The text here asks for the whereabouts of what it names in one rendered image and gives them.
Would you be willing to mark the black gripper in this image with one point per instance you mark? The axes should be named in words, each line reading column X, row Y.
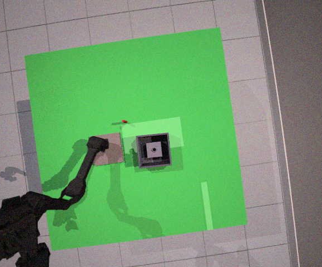
column 19, row 230

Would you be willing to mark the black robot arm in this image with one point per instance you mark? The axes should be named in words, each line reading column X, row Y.
column 41, row 203

